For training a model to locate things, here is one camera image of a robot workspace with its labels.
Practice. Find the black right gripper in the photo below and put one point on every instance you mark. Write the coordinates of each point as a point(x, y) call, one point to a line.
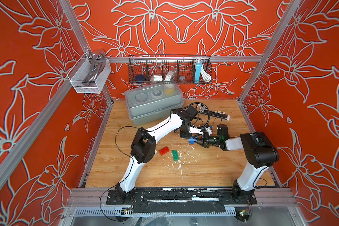
point(205, 137)

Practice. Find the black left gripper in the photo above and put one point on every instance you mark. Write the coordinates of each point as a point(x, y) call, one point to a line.
point(185, 135)

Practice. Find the blue square lego brick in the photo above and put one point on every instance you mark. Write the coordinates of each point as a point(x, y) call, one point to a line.
point(191, 141)

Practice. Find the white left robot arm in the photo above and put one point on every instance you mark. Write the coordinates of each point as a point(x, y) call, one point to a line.
point(143, 146)

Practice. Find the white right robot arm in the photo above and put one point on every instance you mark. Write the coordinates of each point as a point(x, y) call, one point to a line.
point(259, 151)

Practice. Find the green long lego brick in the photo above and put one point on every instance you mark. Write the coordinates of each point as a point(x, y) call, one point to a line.
point(175, 155)

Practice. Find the red long lego brick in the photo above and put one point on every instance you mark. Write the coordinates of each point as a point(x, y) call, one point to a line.
point(163, 151)

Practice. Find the dark brown bit holder case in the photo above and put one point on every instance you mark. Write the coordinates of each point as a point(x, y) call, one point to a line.
point(217, 114)

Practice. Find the yellow tape roll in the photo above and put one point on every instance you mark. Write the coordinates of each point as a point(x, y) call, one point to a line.
point(169, 89)

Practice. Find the grey green plastic toolbox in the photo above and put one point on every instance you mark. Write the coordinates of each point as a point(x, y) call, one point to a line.
point(150, 103)

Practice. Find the clear bag in basket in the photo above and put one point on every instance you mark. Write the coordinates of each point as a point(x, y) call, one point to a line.
point(170, 76)

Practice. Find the white box in basket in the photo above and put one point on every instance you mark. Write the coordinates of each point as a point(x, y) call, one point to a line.
point(156, 78)

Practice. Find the light blue box in basket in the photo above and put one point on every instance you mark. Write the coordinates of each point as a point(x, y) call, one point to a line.
point(198, 68)

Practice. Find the dark round tin in basket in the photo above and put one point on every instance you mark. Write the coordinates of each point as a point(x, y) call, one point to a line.
point(140, 79)

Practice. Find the metal tool in bin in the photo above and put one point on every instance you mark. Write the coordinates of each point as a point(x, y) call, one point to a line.
point(96, 67)

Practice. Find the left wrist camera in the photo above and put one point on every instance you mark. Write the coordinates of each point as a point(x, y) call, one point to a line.
point(206, 130)

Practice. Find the black wire wall basket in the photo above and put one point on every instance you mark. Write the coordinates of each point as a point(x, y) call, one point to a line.
point(169, 69)

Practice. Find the white slotted cable duct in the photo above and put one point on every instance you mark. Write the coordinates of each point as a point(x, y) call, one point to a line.
point(124, 212)

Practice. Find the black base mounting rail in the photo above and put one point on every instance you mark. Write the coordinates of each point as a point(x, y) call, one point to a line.
point(178, 199)

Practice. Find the clear plastic wall bin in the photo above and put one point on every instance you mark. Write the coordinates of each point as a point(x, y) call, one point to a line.
point(80, 72)

